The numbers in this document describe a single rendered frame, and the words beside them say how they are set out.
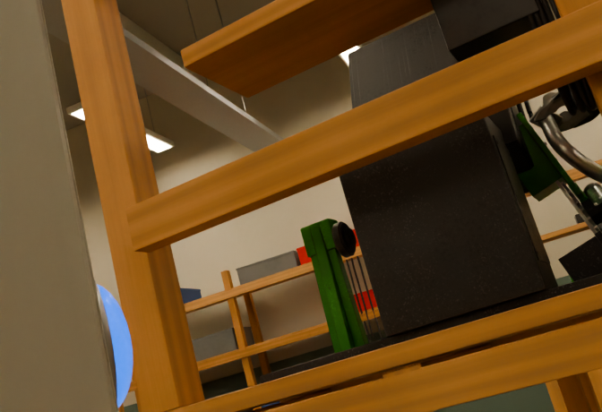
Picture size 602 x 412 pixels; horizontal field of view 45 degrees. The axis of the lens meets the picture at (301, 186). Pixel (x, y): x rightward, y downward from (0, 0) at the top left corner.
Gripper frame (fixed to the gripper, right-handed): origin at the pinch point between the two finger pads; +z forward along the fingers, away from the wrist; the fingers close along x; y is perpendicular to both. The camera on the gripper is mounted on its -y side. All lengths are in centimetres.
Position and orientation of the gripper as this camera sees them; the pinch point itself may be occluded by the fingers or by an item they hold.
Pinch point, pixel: (546, 124)
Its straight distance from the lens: 156.0
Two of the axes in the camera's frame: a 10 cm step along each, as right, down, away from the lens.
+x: -6.5, -6.7, -3.6
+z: -7.6, 5.8, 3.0
